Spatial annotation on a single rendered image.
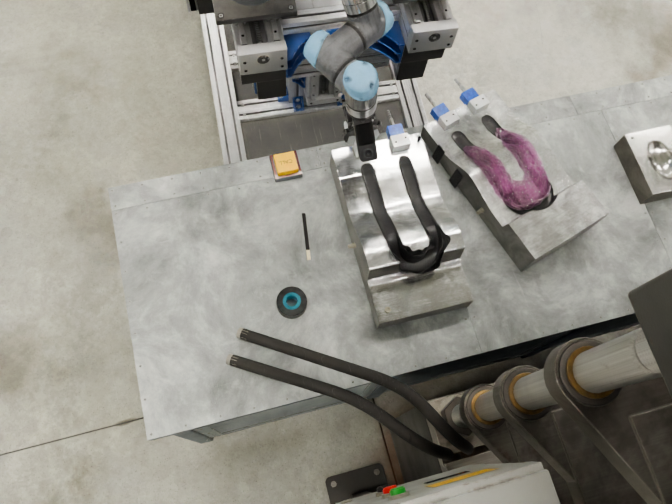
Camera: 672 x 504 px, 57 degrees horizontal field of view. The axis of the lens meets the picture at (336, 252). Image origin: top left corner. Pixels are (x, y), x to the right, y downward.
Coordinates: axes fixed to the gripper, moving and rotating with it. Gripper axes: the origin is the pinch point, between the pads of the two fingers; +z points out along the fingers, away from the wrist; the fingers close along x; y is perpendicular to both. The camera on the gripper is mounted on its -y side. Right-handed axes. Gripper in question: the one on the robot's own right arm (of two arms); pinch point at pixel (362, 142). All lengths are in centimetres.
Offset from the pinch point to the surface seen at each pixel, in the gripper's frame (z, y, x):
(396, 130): 6.0, 2.9, -10.6
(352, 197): 3.3, -13.3, 6.4
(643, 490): -68, -83, -17
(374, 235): -1.8, -26.0, 3.8
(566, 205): 6, -30, -49
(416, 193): 5.9, -16.1, -11.0
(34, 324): 76, -11, 134
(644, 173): 15, -25, -77
